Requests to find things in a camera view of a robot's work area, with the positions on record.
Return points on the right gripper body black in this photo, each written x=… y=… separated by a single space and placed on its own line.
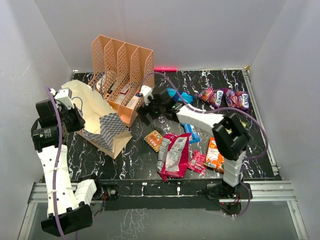
x=157 y=109

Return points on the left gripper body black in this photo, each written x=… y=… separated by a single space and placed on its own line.
x=70 y=117

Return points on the blue Slendy snack bag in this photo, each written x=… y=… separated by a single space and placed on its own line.
x=180 y=96

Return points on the white checkered paper bag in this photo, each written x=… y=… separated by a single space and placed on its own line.
x=103 y=126

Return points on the magenta silver snack bag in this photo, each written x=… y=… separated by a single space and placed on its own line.
x=173 y=156

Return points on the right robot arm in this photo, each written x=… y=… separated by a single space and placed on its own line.
x=230 y=136

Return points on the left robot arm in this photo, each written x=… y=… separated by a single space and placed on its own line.
x=68 y=208

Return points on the purple Fox's bag left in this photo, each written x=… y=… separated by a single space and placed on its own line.
x=214 y=97

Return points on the orange Fox's candy bag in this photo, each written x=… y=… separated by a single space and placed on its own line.
x=214 y=160

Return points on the white card with red logo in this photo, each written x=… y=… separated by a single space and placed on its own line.
x=133 y=102

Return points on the orange cracker pack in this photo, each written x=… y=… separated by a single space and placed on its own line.
x=154 y=140

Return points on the red white small box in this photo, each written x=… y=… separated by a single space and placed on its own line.
x=125 y=89

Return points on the pink marker strip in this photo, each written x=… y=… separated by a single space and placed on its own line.
x=165 y=69

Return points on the blue wafer bar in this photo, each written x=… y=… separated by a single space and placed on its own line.
x=194 y=137

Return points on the orange plastic file organizer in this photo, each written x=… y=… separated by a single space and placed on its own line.
x=115 y=64

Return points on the pink candy pack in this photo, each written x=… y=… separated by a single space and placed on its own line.
x=196 y=163

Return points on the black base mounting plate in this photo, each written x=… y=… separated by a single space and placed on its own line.
x=157 y=194

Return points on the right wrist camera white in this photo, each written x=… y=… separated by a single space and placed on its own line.
x=147 y=93

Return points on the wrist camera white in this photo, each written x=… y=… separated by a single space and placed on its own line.
x=147 y=93
x=63 y=96

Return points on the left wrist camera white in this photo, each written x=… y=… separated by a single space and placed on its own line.
x=63 y=96

